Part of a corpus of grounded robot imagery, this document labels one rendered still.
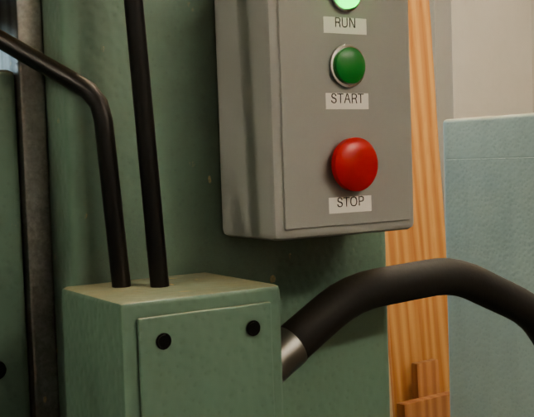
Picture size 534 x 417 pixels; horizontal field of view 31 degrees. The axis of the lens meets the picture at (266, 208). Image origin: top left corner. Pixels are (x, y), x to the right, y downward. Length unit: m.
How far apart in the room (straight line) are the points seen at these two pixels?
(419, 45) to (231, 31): 2.01
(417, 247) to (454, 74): 0.59
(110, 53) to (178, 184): 0.08
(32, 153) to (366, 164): 0.19
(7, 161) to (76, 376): 0.13
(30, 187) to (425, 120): 2.03
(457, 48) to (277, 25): 2.33
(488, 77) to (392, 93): 2.37
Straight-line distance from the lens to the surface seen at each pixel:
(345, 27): 0.54
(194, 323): 0.46
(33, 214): 0.55
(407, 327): 2.46
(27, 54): 0.54
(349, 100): 0.54
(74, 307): 0.50
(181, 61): 0.55
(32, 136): 0.55
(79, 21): 0.53
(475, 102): 2.88
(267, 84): 0.51
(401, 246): 2.43
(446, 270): 0.61
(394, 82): 0.56
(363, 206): 0.54
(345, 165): 0.52
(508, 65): 3.00
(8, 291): 0.56
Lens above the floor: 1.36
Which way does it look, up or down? 3 degrees down
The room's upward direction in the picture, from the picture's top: 2 degrees counter-clockwise
